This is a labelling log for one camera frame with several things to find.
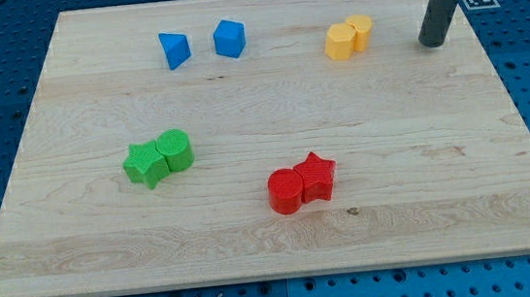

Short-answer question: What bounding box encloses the green star block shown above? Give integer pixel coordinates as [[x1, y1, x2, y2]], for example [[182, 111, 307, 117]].
[[122, 140, 171, 189]]

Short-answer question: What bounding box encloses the yellow rounded block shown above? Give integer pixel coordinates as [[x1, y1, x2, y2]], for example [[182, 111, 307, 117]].
[[346, 15, 373, 51]]

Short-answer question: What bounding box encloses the blue triangular prism block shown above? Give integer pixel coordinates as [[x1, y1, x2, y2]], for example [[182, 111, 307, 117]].
[[157, 33, 191, 71]]

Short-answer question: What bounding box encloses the light wooden board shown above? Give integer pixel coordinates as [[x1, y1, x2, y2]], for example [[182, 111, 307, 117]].
[[0, 0, 530, 297]]

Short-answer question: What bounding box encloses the blue cube block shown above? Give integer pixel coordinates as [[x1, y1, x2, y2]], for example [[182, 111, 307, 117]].
[[213, 19, 247, 59]]

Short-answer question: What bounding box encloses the red cylinder block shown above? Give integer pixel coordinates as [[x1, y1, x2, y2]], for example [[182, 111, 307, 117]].
[[267, 168, 304, 215]]

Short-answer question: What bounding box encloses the yellow hexagon block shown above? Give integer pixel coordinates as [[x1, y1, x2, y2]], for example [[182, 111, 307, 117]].
[[324, 23, 356, 61]]

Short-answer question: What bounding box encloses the red star block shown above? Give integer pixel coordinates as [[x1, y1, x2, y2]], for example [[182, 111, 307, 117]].
[[293, 151, 336, 204]]

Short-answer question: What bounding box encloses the green cylinder block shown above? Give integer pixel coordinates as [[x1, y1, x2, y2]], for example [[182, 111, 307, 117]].
[[156, 129, 195, 172]]

